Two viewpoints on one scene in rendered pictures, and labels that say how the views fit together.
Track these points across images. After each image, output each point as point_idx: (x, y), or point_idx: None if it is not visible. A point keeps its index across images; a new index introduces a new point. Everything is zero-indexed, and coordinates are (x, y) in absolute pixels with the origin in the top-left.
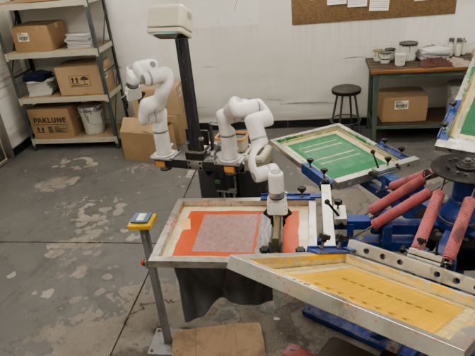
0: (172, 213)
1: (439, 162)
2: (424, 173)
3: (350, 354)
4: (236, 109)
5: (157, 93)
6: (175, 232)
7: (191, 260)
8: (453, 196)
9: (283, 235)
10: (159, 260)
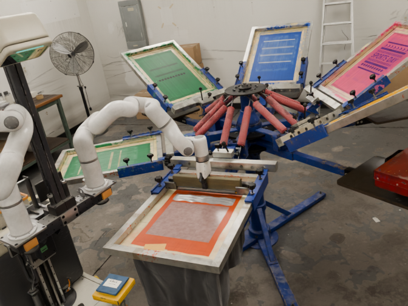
0: (134, 251)
1: (232, 93)
2: (226, 106)
3: (353, 176)
4: (135, 106)
5: (22, 139)
6: None
7: (234, 235)
8: None
9: None
10: (223, 258)
